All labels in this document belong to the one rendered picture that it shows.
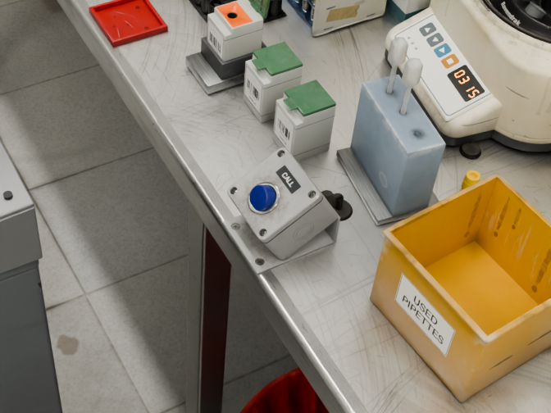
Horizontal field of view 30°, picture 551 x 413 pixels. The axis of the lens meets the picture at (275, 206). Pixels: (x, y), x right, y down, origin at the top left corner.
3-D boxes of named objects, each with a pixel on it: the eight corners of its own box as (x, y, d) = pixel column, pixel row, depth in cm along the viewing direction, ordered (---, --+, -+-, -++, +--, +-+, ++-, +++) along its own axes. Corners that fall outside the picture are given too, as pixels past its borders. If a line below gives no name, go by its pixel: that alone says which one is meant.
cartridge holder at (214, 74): (185, 65, 114) (185, 40, 111) (256, 43, 118) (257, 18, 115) (207, 96, 111) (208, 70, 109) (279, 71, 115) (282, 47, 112)
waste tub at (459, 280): (365, 298, 95) (381, 229, 88) (473, 240, 101) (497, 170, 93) (460, 406, 88) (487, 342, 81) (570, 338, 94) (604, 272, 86)
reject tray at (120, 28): (88, 12, 119) (88, 6, 118) (143, -3, 121) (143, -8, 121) (112, 47, 115) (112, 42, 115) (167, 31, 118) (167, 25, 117)
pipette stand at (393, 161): (335, 156, 107) (348, 85, 99) (395, 142, 109) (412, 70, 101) (376, 227, 101) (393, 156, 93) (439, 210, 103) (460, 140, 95)
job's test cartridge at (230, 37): (206, 54, 114) (207, 8, 109) (243, 42, 115) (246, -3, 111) (223, 76, 111) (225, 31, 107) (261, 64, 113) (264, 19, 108)
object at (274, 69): (242, 100, 111) (245, 52, 106) (280, 87, 113) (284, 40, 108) (260, 124, 109) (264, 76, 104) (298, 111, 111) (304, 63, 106)
